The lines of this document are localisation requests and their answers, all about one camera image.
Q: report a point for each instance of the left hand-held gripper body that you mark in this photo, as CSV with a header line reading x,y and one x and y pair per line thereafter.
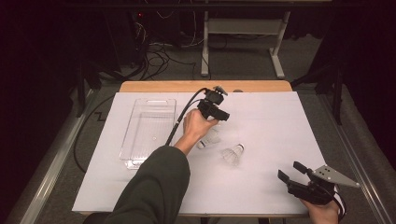
x,y
213,99

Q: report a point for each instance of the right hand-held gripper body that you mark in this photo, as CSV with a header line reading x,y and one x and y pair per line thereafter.
x,y
317,189

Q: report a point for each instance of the white feather shuttlecock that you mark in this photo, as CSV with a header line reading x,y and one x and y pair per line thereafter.
x,y
233,153
212,140

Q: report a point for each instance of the clear plastic storage bin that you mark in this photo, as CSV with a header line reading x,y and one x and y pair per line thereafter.
x,y
149,124

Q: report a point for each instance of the person's right hand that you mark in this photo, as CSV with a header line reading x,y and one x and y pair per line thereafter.
x,y
322,214

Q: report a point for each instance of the person's left hand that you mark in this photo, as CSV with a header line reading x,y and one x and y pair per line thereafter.
x,y
196,126

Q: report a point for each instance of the wooden table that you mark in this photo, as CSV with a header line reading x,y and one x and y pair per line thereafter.
x,y
174,86

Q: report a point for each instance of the white table cover sheet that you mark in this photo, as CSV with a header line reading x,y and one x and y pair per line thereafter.
x,y
264,124

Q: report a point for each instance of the black metal stand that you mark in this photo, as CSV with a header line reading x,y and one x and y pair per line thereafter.
x,y
337,99
81,93

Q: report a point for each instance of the dark computer tower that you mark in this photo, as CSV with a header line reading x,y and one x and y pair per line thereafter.
x,y
124,37

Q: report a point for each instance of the aluminium floor rail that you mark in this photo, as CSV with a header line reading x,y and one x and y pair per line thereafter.
x,y
51,177
356,161

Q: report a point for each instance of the white metal stand frame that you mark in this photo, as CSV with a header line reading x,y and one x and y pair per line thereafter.
x,y
243,26

